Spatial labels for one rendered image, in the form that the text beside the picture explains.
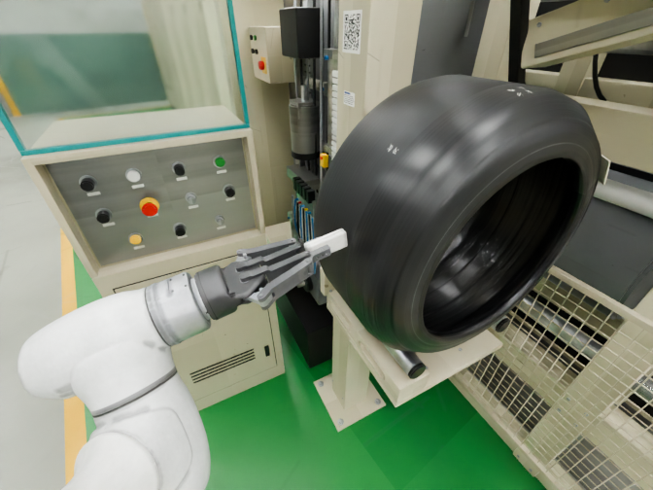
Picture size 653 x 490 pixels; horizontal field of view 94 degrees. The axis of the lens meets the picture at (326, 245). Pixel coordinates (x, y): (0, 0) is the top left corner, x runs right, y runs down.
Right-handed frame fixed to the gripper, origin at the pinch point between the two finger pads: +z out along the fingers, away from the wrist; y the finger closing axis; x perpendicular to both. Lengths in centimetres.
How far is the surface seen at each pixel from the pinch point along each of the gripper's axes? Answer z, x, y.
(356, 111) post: 24.2, -9.5, 28.9
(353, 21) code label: 26.6, -26.3, 31.7
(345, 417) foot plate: 4, 124, 23
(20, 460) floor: -127, 106, 71
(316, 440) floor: -12, 123, 20
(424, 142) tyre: 15.7, -13.6, -3.7
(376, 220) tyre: 6.5, -4.9, -5.0
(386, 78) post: 30.5, -15.6, 25.7
